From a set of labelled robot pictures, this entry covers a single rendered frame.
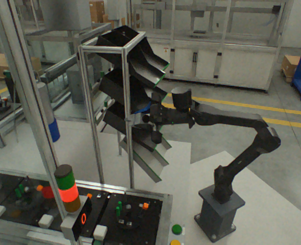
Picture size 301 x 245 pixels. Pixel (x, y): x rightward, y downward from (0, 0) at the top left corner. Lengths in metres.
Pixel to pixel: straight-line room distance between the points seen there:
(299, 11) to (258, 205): 8.42
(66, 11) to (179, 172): 1.40
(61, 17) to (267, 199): 1.82
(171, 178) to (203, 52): 3.66
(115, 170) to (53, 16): 1.23
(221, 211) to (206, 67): 4.03
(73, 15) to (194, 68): 3.38
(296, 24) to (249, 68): 4.81
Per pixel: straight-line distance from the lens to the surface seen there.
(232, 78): 4.89
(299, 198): 2.83
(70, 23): 1.89
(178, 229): 1.05
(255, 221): 1.30
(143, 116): 0.83
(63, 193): 0.70
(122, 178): 1.38
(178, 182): 1.36
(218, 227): 1.12
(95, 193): 1.18
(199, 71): 4.87
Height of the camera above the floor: 1.85
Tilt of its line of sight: 32 degrees down
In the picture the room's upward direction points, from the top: straight up
